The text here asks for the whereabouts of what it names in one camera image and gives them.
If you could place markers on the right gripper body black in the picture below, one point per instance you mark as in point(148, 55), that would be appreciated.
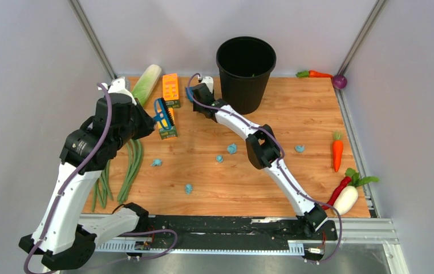
point(197, 106)

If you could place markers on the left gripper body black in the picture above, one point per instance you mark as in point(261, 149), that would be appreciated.
point(139, 126)

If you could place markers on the blue hand brush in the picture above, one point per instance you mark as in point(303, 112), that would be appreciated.
point(163, 115)

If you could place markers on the blue dustpan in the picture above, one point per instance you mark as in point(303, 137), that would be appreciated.
point(189, 93)

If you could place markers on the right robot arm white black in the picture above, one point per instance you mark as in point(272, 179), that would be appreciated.
point(264, 153)

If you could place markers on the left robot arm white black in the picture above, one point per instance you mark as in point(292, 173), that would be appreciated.
point(61, 241)

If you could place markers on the orange carton box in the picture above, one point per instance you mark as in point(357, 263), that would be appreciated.
point(171, 92)

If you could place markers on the yellow green sponge box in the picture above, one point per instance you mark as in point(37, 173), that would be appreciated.
point(168, 133)

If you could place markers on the napa cabbage toy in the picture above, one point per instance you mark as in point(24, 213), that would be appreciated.
point(146, 83)

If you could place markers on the black plastic trash bin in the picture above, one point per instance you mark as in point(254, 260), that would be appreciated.
point(245, 65)

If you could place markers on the blue paper scrap upper centre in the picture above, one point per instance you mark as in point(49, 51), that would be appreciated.
point(232, 148)

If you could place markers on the green long beans bundle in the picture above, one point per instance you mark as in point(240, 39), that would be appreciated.
point(102, 191)

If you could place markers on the blue paper scrap lower left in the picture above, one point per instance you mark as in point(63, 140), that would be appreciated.
point(188, 189)

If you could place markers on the carrot toy back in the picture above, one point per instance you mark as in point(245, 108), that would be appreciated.
point(312, 74)

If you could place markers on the carrot toy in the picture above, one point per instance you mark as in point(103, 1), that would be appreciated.
point(312, 74)
point(337, 148)

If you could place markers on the purple onion toy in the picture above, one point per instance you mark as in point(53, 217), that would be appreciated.
point(339, 81)

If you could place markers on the carrot toy right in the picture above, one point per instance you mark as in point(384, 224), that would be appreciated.
point(337, 148)

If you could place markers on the red chili pepper toy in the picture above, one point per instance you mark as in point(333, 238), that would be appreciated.
point(343, 184)

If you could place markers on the white radish toy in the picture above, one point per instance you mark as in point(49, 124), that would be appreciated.
point(349, 195)

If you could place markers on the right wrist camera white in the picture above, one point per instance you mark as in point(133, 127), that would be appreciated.
point(209, 81)

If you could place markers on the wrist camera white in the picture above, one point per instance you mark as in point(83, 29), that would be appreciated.
point(209, 81)
point(119, 86)

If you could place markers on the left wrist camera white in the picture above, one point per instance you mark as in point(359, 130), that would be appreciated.
point(119, 86)

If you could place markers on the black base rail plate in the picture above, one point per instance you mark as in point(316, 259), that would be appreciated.
point(230, 233)

